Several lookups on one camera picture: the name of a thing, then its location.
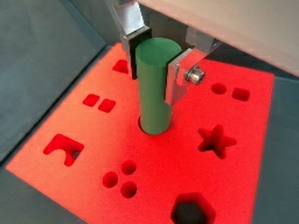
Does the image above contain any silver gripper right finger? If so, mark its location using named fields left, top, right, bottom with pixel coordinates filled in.
left=165, top=27, right=222, bottom=106

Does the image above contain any green cylinder peg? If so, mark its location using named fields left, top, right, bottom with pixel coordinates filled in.
left=135, top=38, right=183, bottom=135

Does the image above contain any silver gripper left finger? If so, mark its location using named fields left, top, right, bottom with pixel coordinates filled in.
left=106, top=0, right=153, bottom=80

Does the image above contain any red shape-sorting block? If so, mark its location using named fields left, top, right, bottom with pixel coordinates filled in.
left=6, top=45, right=274, bottom=224

